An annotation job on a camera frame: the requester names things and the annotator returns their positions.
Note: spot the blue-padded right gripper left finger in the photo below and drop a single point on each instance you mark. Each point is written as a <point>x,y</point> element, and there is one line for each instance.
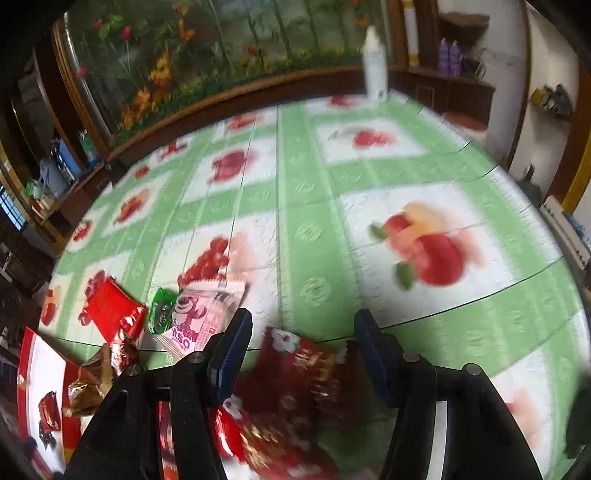
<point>226,357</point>

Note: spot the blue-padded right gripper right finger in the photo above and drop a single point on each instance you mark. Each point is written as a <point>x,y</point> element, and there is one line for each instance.
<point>383,358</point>

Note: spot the pink Lotso bear packet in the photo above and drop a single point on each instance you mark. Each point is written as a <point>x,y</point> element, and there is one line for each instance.
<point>202,309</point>

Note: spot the green candy packet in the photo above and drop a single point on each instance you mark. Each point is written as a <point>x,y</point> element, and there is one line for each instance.
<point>159,316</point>

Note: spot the red jujube snack packet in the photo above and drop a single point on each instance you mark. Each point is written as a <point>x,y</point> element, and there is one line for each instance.
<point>270,424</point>

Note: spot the brown gold wrapper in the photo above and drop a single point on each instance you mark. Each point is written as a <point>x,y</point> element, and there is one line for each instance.
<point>97,375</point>

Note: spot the long red snack packet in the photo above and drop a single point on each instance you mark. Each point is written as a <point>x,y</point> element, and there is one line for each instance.
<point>168,463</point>

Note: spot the red snack packet gold text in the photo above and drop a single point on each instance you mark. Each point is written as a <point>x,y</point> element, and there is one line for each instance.
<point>50,418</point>

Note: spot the red white tray box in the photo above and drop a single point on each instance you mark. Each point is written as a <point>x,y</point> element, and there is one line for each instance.
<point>45,373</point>

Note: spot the blue thermos jug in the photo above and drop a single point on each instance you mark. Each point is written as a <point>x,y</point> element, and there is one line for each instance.
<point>66,160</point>

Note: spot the flower glass display cabinet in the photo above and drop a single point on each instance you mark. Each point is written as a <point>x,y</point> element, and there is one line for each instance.
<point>141,72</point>

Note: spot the purple bottles on shelf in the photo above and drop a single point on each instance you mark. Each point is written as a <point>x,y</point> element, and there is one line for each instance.
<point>450,58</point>

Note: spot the white spray bottle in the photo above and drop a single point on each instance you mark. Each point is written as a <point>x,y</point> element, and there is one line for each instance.
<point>375,66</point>

